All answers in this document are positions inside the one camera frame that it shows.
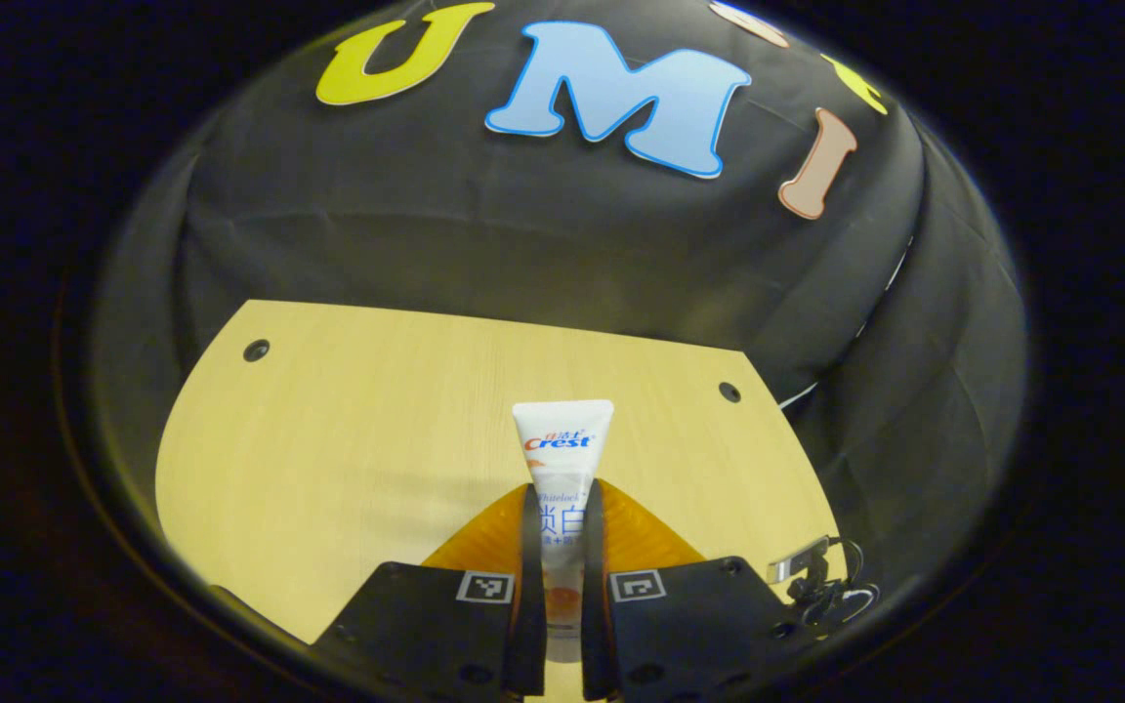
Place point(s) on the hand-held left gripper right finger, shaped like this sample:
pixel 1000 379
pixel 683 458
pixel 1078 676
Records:
pixel 594 586

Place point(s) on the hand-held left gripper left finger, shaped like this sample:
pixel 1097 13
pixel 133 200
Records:
pixel 531 586

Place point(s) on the white toothpaste tube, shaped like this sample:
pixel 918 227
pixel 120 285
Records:
pixel 562 439

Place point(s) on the light wooden desktop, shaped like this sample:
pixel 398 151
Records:
pixel 328 439

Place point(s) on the black backdrop cloth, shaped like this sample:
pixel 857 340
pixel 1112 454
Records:
pixel 426 225

